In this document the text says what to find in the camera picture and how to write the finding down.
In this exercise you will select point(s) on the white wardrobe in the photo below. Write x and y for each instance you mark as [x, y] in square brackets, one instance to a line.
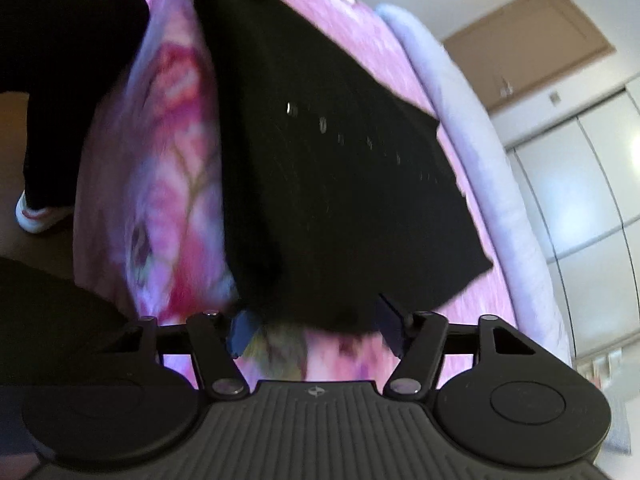
[585, 200]

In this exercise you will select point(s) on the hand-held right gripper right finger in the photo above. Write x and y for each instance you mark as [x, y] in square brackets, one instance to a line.
[391, 327]

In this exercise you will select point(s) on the pale lavender bed mattress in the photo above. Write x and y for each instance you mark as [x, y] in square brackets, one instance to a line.
[480, 160]

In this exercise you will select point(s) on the brown wooden door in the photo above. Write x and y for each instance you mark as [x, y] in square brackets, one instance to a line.
[535, 45]

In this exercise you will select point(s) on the person's white shoe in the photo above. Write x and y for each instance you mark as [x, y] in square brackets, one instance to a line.
[40, 217]

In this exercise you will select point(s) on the black knitted garment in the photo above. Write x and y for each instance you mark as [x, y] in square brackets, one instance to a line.
[325, 160]

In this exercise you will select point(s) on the pink floral blanket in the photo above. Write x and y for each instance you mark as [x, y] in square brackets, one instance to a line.
[165, 185]

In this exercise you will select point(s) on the person's leg in black pants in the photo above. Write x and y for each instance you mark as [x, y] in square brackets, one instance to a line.
[60, 70]

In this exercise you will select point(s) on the white light switch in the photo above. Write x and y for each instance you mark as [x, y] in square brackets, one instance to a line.
[554, 97]

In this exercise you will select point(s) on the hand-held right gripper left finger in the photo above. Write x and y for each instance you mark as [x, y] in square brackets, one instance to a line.
[242, 334]

